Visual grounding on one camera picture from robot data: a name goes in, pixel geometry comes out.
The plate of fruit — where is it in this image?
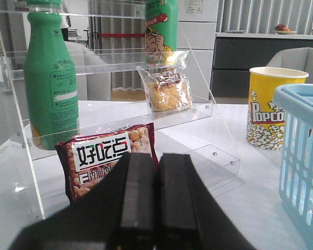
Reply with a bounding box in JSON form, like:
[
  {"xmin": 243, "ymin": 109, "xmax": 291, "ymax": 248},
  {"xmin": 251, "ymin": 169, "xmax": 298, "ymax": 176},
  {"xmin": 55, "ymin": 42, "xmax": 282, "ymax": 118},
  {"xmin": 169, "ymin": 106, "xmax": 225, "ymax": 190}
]
[{"xmin": 273, "ymin": 24, "xmax": 297, "ymax": 34}]

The packaged bread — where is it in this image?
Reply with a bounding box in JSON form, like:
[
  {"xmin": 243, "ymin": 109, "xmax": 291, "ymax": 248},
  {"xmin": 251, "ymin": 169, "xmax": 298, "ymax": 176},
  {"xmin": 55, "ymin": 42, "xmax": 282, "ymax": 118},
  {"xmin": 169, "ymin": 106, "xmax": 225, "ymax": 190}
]
[{"xmin": 137, "ymin": 51, "xmax": 192, "ymax": 119}]

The maroon almond biscuit packet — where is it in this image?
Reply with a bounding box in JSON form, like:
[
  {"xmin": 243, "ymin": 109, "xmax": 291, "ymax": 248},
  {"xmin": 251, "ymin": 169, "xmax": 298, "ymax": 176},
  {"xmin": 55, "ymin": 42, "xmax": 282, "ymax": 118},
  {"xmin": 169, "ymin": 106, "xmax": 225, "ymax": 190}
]
[{"xmin": 55, "ymin": 122, "xmax": 159, "ymax": 203}]

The clear acrylic display shelf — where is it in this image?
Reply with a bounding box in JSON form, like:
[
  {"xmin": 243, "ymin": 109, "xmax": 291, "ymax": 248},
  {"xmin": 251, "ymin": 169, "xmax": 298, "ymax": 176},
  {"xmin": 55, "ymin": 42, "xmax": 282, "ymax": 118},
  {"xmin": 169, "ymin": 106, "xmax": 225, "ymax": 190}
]
[{"xmin": 0, "ymin": 0, "xmax": 241, "ymax": 221}]

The green cartoon drink bottle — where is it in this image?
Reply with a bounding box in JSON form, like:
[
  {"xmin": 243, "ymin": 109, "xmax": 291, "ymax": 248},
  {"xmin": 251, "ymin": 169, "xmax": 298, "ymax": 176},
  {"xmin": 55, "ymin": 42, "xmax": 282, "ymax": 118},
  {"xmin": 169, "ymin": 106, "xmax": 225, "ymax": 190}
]
[{"xmin": 145, "ymin": 0, "xmax": 178, "ymax": 65}]

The green plastic drink bottle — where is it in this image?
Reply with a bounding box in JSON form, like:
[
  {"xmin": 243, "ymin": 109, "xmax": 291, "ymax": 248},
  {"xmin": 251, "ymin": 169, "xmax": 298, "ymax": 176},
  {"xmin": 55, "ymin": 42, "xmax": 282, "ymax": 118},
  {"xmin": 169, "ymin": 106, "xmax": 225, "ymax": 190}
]
[{"xmin": 23, "ymin": 1, "xmax": 79, "ymax": 150}]

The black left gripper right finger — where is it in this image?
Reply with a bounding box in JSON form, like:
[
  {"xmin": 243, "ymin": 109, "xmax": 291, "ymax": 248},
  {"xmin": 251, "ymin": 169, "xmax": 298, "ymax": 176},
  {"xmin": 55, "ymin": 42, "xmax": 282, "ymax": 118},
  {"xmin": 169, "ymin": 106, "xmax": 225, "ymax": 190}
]
[{"xmin": 156, "ymin": 154, "xmax": 254, "ymax": 249}]

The grey armchair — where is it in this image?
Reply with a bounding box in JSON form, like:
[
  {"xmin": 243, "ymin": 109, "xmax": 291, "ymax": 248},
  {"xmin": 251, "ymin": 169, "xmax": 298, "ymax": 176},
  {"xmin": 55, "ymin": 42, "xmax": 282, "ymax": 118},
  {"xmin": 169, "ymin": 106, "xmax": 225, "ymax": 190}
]
[{"xmin": 267, "ymin": 47, "xmax": 313, "ymax": 83}]

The yellow popcorn paper cup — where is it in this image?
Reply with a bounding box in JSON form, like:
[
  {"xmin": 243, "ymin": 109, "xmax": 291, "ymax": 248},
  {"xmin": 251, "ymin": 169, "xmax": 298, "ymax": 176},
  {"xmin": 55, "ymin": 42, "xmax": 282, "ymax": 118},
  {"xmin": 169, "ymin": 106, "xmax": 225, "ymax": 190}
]
[{"xmin": 246, "ymin": 67, "xmax": 309, "ymax": 151}]

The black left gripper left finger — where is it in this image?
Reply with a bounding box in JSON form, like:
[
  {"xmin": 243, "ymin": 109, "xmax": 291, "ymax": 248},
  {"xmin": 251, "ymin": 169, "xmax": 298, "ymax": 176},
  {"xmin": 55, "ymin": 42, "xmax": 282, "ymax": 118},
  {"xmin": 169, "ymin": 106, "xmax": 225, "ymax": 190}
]
[{"xmin": 10, "ymin": 153, "xmax": 155, "ymax": 249}]

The light blue plastic basket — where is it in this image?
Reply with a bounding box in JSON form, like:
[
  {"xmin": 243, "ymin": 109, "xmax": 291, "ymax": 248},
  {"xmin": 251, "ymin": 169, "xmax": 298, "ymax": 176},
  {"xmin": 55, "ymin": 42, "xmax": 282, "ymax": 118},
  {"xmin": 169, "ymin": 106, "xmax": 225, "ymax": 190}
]
[{"xmin": 273, "ymin": 84, "xmax": 313, "ymax": 249}]

